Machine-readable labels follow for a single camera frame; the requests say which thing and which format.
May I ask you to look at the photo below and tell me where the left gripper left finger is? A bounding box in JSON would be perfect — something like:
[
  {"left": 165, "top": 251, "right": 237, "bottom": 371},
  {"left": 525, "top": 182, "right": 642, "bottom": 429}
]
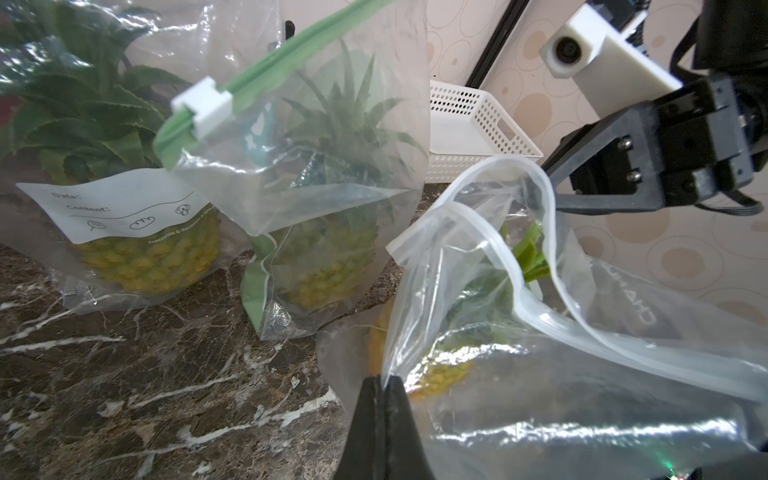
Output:
[{"left": 334, "top": 377, "right": 386, "bottom": 480}]

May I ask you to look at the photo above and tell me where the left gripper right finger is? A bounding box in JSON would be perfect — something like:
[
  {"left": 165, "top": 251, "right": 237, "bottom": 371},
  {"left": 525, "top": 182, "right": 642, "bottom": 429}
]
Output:
[{"left": 384, "top": 376, "right": 435, "bottom": 480}]

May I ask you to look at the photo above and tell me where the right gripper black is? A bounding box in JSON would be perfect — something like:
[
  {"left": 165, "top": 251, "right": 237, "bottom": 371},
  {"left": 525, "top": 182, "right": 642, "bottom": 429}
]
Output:
[{"left": 542, "top": 74, "right": 767, "bottom": 215}]

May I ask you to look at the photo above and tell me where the clear zip-top bag blue slider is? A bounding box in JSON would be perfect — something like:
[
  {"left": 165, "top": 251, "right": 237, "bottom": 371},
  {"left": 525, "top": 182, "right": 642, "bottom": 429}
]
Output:
[{"left": 317, "top": 155, "right": 767, "bottom": 479}]

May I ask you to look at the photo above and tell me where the yellow pineapple green crown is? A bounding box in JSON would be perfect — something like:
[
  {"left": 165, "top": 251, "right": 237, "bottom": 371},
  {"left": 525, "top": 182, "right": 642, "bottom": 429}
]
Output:
[{"left": 366, "top": 221, "right": 550, "bottom": 400}]

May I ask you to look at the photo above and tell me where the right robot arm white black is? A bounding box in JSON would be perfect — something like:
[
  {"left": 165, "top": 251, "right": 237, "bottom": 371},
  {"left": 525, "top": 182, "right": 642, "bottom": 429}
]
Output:
[{"left": 540, "top": 1, "right": 767, "bottom": 216}]

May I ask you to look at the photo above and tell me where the green-zip bag with pineapple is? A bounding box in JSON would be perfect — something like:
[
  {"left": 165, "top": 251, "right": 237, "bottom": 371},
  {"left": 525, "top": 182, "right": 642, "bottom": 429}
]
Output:
[{"left": 153, "top": 1, "right": 430, "bottom": 340}]

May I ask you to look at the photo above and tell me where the blue-zip bag with pineapple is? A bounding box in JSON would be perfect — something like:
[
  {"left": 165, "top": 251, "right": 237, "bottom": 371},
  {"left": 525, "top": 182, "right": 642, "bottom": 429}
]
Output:
[{"left": 1, "top": 1, "right": 284, "bottom": 310}]

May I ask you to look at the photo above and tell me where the white perforated plastic basket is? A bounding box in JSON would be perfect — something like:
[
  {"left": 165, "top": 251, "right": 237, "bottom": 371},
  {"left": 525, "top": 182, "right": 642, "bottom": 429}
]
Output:
[{"left": 426, "top": 80, "right": 543, "bottom": 184}]

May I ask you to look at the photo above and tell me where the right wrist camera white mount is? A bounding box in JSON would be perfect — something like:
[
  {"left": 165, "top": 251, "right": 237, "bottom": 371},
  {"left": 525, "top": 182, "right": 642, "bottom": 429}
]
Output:
[{"left": 540, "top": 3, "right": 682, "bottom": 119}]

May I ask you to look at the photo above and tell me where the right black frame post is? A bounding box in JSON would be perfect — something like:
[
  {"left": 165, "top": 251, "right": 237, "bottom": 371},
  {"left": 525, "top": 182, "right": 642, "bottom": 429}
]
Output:
[{"left": 465, "top": 0, "right": 530, "bottom": 89}]

